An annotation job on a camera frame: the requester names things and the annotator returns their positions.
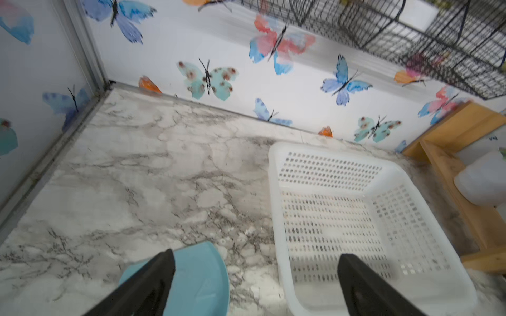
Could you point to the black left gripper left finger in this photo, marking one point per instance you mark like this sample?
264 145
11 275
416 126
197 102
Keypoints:
144 293

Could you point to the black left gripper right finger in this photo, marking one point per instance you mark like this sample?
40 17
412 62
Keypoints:
366 293

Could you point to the white plastic perforated basket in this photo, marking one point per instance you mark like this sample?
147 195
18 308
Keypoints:
327 203

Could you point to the white pot green plant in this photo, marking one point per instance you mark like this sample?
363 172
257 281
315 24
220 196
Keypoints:
483 182

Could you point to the wooden corner shelf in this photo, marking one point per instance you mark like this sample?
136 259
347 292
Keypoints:
438 146

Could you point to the black wire wall basket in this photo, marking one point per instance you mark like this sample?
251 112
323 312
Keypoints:
461 43

